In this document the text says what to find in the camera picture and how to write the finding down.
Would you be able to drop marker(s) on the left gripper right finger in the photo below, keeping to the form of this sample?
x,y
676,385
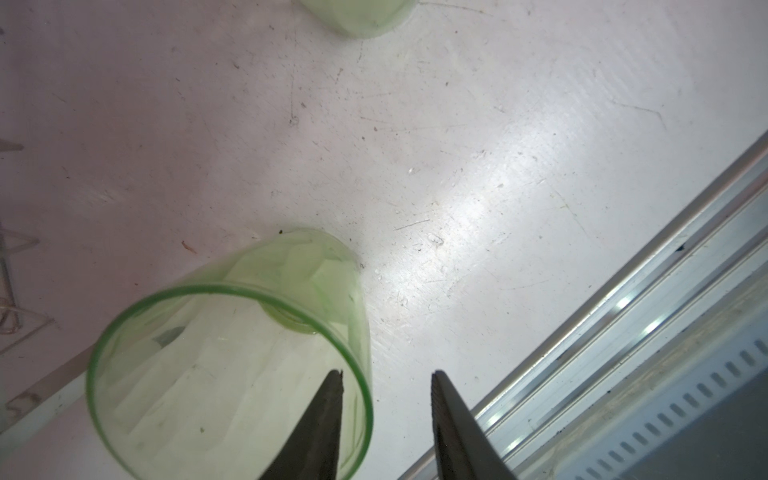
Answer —
x,y
462,450

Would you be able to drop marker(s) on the steel two-tier dish rack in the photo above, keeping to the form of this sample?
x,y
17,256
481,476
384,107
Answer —
x,y
18,323

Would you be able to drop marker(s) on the green transparent cup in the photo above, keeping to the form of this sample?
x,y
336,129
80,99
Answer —
x,y
360,18
208,377

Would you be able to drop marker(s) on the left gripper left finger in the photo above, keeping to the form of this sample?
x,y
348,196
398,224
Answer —
x,y
312,449

